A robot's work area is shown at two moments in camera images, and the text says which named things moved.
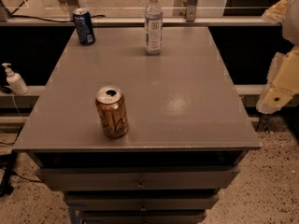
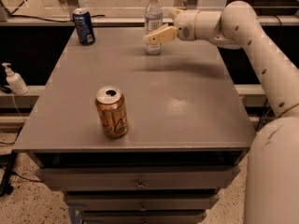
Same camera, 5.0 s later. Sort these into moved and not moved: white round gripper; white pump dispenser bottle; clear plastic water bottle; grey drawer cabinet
Moved: white round gripper
Not moved: clear plastic water bottle; white pump dispenser bottle; grey drawer cabinet
